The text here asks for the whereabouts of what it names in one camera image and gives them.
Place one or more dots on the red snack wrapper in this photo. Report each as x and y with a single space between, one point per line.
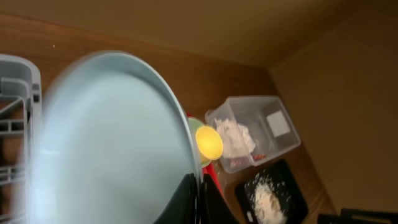
243 162

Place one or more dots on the grey dishwasher rack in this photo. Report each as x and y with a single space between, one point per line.
22 93

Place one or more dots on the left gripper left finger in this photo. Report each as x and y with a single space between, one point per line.
181 208

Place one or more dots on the red serving tray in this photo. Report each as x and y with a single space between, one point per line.
211 171

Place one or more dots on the large light blue plate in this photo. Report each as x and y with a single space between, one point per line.
113 146

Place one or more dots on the white napkin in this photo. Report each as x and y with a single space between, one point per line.
236 139

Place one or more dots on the black waste tray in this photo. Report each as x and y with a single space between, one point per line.
297 206

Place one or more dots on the clear plastic bin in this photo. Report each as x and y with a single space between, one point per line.
267 120

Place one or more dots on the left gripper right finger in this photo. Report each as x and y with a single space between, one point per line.
213 208

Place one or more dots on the leftover rice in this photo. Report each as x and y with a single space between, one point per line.
268 197

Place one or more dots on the yellow cup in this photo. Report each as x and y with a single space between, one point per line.
209 143

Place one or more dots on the green bowl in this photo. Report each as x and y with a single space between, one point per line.
194 125

